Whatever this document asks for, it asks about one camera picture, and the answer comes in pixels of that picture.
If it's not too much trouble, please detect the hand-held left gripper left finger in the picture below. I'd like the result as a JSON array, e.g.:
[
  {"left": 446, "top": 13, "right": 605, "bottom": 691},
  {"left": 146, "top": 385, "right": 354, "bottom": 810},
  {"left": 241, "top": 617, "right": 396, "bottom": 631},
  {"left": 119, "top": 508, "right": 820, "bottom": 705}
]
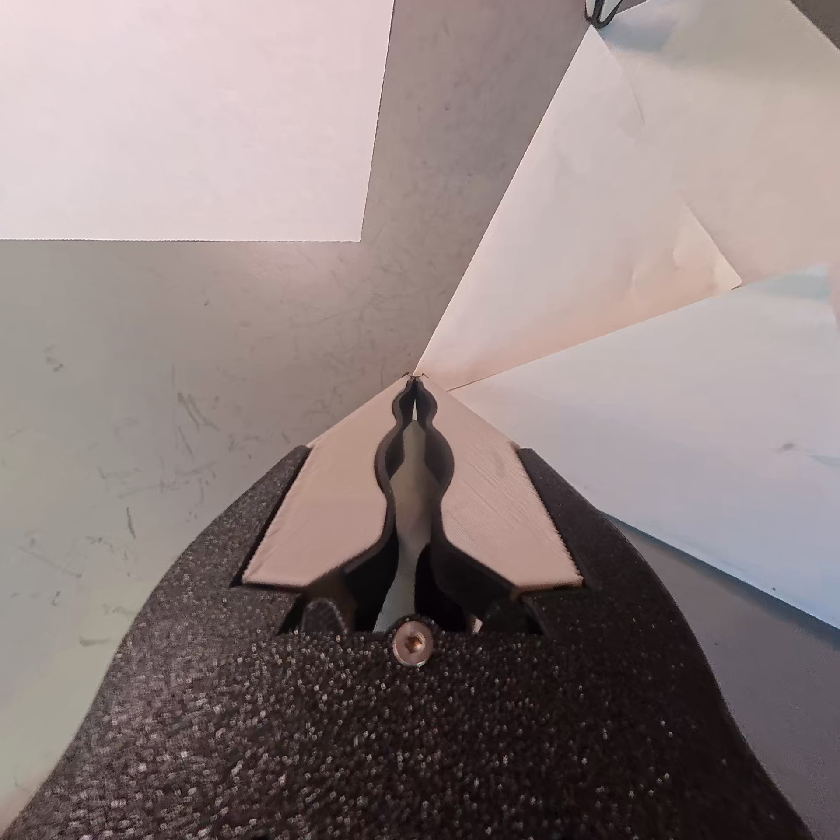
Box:
[{"left": 241, "top": 374, "right": 417, "bottom": 629}]

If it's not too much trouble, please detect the white paper sheet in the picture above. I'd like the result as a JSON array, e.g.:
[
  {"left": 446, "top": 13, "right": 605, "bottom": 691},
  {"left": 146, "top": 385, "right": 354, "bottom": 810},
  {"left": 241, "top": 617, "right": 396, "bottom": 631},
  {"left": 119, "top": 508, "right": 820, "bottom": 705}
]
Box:
[
  {"left": 375, "top": 0, "right": 840, "bottom": 632},
  {"left": 0, "top": 0, "right": 396, "bottom": 242}
]

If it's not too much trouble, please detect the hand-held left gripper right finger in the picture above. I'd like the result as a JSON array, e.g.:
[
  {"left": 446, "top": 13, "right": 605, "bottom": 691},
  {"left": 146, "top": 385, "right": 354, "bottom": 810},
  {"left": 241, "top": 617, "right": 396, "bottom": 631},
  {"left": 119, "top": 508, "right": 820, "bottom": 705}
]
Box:
[{"left": 413, "top": 376, "right": 584, "bottom": 632}]

